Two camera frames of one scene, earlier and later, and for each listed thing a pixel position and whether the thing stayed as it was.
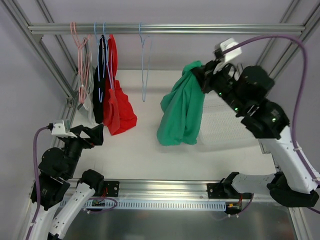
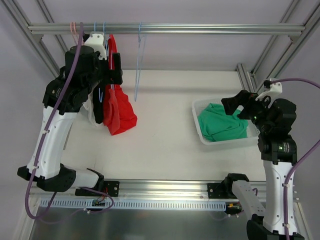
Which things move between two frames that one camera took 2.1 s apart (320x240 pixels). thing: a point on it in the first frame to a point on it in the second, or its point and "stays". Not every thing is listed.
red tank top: x=118 y=116 stays
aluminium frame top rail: x=169 y=28 stays
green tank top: x=181 y=109 to x=216 y=125
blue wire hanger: x=142 y=39 to x=136 y=95
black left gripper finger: x=96 y=134 to x=117 y=71
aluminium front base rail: x=157 y=190 stays
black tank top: x=100 y=83 stays
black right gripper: x=208 y=76 to x=247 y=106
